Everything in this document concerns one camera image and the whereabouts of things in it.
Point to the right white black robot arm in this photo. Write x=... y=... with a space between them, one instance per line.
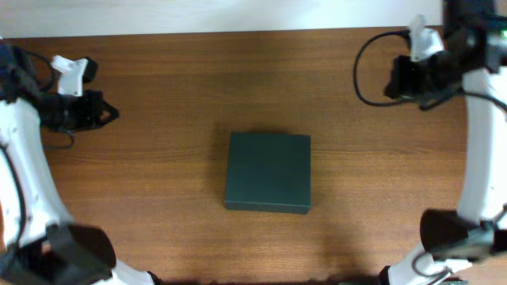
x=467 y=59

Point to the dark green box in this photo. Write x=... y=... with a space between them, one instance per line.
x=269 y=172

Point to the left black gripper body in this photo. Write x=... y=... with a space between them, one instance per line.
x=73 y=112

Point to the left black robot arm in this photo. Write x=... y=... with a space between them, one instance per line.
x=43 y=243

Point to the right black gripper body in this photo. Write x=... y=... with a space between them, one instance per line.
x=428 y=81

